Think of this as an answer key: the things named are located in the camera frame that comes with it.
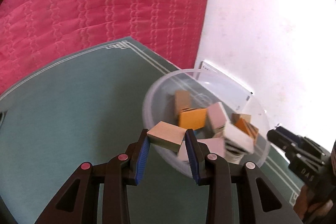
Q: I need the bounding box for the tan wooden wedge block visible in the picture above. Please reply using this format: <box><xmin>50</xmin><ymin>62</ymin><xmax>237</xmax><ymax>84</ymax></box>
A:
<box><xmin>147</xmin><ymin>121</ymin><xmax>186</xmax><ymax>153</ymax></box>

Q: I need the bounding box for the orange striped wedge block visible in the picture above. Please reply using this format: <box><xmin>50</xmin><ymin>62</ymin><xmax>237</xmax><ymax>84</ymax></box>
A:
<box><xmin>178</xmin><ymin>108</ymin><xmax>207</xmax><ymax>130</ymax></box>

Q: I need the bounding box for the white zebra-striped block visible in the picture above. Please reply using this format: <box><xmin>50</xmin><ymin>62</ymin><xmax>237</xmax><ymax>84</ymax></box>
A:
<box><xmin>224</xmin><ymin>123</ymin><xmax>255</xmax><ymax>154</ymax></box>

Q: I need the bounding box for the right hand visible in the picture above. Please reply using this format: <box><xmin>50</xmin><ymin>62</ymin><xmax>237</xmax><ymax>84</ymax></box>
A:
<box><xmin>293</xmin><ymin>185</ymin><xmax>335</xmax><ymax>223</ymax></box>

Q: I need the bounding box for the green table mat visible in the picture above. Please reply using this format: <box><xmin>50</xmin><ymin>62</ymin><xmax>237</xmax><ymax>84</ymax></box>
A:
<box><xmin>1</xmin><ymin>38</ymin><xmax>302</xmax><ymax>223</ymax></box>

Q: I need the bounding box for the white power adapter cube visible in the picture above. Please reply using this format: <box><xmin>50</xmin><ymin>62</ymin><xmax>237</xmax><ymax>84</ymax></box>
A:
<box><xmin>207</xmin><ymin>102</ymin><xmax>229</xmax><ymax>134</ymax></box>

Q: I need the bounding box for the brown wooden rectangular block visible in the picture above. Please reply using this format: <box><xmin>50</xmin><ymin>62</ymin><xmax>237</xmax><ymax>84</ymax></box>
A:
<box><xmin>174</xmin><ymin>90</ymin><xmax>191</xmax><ymax>118</ymax></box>

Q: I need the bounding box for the red quilted bedspread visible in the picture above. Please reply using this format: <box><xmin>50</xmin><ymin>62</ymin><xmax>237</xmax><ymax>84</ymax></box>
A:
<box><xmin>1</xmin><ymin>0</ymin><xmax>207</xmax><ymax>91</ymax></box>

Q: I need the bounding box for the clear plastic bowl container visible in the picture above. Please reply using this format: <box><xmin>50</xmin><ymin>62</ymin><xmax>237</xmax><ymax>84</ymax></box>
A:
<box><xmin>142</xmin><ymin>69</ymin><xmax>270</xmax><ymax>177</ymax></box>

